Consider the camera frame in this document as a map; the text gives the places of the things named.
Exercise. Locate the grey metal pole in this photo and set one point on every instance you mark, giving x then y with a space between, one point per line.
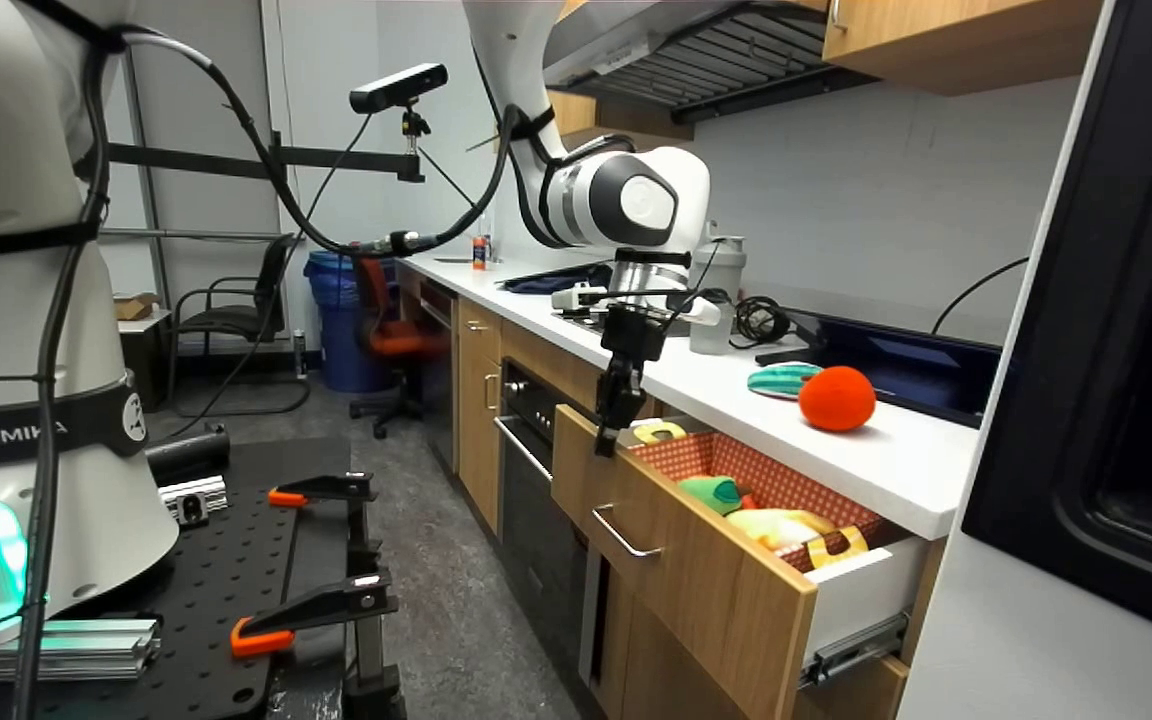
145 184

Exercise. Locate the dark small side cabinet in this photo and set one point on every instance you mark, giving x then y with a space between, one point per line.
145 362

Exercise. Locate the narrow wooden wall cabinet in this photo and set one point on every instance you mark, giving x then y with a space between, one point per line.
578 119

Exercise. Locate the red office chair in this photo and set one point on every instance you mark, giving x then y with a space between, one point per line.
388 343

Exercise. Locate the grey appliance cabinet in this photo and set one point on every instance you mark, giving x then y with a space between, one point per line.
1040 652

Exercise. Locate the aluminium extrusion bar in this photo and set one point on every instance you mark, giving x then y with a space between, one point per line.
82 644

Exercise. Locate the yellow banana plush toy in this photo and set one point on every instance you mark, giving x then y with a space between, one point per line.
770 528

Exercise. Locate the black boom camera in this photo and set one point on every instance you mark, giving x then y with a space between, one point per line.
398 85

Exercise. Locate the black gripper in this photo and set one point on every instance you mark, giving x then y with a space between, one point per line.
633 343

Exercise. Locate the teal striped watermelon plush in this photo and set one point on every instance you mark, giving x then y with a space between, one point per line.
779 381

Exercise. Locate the wooden base cabinet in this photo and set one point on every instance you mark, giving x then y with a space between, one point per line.
478 424

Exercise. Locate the grey shaker bottle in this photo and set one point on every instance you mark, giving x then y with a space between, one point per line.
725 306

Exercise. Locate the orange round plush toy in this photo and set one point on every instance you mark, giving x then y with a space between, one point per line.
836 402

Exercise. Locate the orange gingham basket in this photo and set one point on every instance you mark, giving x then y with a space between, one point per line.
779 474

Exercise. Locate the black armchair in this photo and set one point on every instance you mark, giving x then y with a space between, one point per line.
268 272

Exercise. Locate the wide wooden wall cabinet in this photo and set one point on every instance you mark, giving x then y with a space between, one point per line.
951 35

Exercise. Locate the small bottle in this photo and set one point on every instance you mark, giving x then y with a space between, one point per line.
481 253

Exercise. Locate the grey range hood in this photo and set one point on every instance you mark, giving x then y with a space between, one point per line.
720 60

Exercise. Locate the wooden drawer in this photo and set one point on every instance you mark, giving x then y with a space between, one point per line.
710 601

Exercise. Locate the small white device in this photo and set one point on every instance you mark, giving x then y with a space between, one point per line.
194 500

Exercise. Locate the black headphones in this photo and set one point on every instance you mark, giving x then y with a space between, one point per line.
760 320

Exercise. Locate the black bag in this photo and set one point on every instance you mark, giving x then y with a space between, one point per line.
548 283

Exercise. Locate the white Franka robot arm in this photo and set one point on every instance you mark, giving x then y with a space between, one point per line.
618 203

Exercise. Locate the wrist mounted camera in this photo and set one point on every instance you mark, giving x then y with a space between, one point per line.
641 293

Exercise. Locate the small cardboard box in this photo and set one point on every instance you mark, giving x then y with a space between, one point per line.
132 306

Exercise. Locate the green plush toy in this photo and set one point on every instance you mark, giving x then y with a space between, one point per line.
710 494

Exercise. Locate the small black box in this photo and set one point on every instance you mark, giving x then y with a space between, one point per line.
187 456

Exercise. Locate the blue trash bin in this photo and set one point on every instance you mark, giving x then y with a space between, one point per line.
338 332

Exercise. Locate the black appliance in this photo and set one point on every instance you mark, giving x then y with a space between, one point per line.
1122 332

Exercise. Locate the black dishwasher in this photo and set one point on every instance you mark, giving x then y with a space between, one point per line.
543 560

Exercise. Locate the black perforated table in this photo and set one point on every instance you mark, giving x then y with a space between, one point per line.
216 585

